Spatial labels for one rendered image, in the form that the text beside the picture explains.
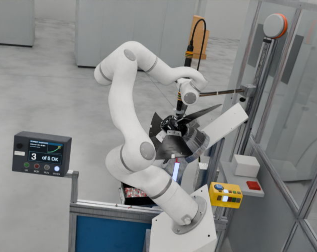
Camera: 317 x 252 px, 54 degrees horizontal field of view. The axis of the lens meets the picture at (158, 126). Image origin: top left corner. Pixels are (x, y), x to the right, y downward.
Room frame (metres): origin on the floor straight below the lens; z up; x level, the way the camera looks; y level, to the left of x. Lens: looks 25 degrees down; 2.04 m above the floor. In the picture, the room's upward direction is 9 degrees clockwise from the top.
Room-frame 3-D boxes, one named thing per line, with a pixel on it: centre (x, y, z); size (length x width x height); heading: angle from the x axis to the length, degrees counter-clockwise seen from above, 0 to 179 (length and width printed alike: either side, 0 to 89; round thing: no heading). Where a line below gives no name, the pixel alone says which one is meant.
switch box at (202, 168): (2.00, -0.43, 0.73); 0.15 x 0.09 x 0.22; 94
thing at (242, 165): (1.98, -0.67, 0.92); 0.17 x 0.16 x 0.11; 94
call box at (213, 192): (1.41, -0.43, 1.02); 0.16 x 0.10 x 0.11; 94
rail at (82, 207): (1.39, -0.03, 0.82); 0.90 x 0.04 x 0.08; 94
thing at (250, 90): (2.15, -0.59, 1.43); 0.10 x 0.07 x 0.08; 129
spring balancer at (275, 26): (2.21, -0.67, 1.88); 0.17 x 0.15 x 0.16; 4
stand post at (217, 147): (1.91, -0.43, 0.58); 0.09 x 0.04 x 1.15; 4
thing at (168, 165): (1.71, -0.14, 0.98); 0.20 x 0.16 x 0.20; 94
